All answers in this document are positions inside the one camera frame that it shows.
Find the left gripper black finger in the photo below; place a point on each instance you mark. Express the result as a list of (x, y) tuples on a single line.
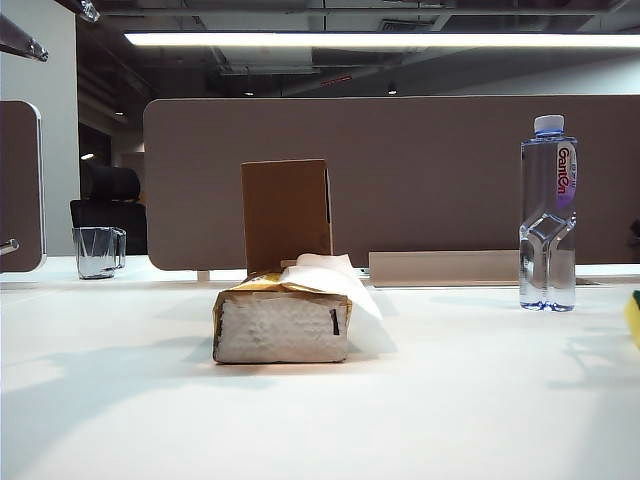
[(20, 40), (82, 7)]

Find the yellow sponge green scouring pad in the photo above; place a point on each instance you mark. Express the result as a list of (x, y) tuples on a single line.
[(635, 320)]

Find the clear plastic water bottle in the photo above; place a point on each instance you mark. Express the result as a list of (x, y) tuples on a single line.
[(547, 250)]

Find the narrow brown desk partition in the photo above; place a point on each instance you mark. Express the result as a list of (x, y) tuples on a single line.
[(17, 190)]

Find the small metal rod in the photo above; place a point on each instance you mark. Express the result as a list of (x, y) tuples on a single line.
[(7, 247)]

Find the clear glass mug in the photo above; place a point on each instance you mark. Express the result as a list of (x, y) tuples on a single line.
[(97, 254)]

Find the long ceiling strip light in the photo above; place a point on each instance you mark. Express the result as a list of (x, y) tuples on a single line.
[(350, 40)]

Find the upright brown cardboard box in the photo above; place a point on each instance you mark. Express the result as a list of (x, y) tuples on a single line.
[(285, 212)]

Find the white tissue sheet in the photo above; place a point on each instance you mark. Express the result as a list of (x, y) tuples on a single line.
[(327, 277)]

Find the brown wrapped tissue pack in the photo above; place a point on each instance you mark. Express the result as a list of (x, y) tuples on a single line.
[(280, 335)]

